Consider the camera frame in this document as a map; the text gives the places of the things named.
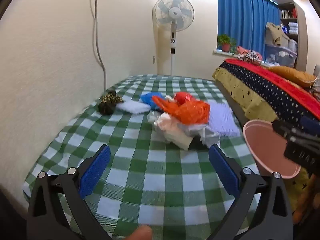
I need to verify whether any stack of white towels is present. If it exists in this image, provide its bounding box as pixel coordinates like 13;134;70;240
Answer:
285;22;298;34

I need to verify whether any orange pillow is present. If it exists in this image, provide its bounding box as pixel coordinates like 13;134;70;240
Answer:
267;66;317;88

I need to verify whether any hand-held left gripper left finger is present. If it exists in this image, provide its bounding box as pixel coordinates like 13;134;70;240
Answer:
27;144;112;240

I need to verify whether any blue plastic bag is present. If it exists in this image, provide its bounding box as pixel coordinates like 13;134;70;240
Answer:
140;92;167;112

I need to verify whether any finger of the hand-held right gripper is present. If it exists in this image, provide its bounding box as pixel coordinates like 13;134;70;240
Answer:
301;116;320;137
272;119;320;147

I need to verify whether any orange plastic bag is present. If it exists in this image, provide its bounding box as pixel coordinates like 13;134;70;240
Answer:
152;95;211;125

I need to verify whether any beige coat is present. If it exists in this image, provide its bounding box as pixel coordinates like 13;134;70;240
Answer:
265;22;290;47

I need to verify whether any white lidded container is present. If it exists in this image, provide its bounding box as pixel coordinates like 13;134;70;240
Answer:
287;39;298;53

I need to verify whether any potted green plant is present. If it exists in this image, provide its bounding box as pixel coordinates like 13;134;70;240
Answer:
217;34;237;54

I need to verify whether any black white striped garment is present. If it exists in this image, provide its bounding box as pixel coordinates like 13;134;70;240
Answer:
237;50;263;64

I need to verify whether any clear plastic storage box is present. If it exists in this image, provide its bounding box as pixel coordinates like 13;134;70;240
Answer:
264;44;298;68

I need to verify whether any dark gold patterned cloth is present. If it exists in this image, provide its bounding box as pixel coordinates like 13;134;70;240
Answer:
97;90;125;115

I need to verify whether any red fleece blanket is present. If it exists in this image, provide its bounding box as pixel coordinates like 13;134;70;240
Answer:
225;58;320;120

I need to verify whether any white fluffy cloth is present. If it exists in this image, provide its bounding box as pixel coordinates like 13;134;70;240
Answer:
116;99;152;115

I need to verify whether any row of books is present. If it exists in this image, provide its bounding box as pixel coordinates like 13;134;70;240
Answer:
280;8;298;19

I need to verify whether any blue curtain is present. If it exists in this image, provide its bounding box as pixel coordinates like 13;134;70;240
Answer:
216;0;282;53

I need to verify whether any pink plastic bin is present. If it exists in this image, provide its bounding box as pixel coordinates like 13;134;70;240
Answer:
243;119;302;180

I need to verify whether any pink garment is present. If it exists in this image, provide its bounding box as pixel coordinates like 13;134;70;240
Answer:
236;45;253;55

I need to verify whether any green checked tablecloth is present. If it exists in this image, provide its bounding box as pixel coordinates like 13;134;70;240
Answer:
22;74;265;240

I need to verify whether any grey wall cable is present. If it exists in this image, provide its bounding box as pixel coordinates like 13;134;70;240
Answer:
92;0;107;92

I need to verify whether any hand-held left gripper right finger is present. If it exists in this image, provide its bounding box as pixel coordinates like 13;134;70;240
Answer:
207;144;293;240

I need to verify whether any white standing fan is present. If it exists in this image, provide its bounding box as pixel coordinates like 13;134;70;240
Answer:
152;0;195;77

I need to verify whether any lavender fluffy cloth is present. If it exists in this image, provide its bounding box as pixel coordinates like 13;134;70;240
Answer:
206;100;241;137

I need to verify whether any wooden bookshelf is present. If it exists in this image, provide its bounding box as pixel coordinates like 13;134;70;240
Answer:
277;2;309;69

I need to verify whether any person's left hand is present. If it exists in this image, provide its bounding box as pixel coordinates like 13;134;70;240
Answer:
124;225;153;240

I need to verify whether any clear plastic bag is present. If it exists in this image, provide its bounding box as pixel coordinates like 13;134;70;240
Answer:
192;124;222;148

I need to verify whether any yellow star bed sheet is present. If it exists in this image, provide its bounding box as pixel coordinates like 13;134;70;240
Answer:
212;66;315;213

